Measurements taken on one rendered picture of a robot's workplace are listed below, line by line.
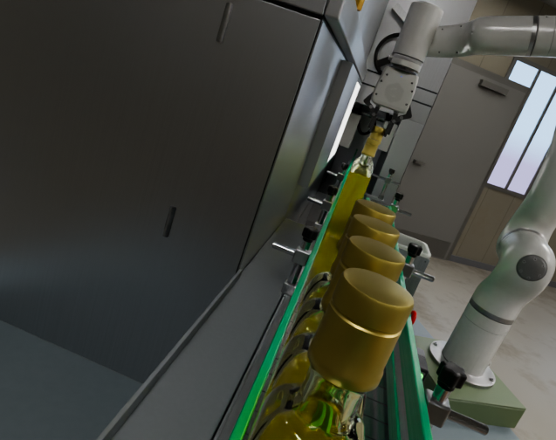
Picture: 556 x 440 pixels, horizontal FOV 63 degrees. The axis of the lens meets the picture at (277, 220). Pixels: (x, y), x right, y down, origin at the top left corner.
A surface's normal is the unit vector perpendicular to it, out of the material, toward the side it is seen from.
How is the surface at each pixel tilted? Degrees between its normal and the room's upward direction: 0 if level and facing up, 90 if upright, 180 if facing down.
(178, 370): 0
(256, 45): 90
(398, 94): 90
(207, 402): 0
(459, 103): 90
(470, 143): 90
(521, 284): 127
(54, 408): 0
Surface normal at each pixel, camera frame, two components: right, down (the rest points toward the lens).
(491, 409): 0.19, 0.36
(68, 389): 0.32, -0.90
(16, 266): -0.20, 0.23
